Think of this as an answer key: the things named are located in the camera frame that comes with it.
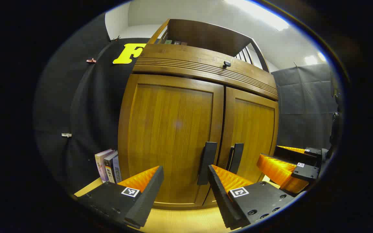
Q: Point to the dark book with yellow label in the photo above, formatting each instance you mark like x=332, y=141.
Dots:
x=109, y=168

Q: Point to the wooden cabinet door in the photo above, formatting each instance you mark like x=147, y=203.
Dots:
x=170, y=129
x=254, y=129

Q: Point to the blue-grey book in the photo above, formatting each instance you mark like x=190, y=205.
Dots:
x=117, y=170

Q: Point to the wooden drawer with black knob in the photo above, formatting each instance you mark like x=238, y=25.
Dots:
x=186, y=61

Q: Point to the red clip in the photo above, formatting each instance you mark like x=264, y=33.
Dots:
x=91, y=60

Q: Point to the silver clip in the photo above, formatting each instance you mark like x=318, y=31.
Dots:
x=66, y=135

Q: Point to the small ceiling light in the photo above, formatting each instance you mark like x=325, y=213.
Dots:
x=312, y=59

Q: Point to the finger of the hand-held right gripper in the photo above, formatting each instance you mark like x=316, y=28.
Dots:
x=296, y=157
x=304, y=172

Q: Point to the wooden double-door shoe cabinet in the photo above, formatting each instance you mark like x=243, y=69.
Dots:
x=206, y=34

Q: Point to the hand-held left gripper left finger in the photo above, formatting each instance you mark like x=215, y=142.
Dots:
x=147, y=200

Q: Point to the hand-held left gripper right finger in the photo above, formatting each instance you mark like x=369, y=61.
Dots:
x=222, y=200

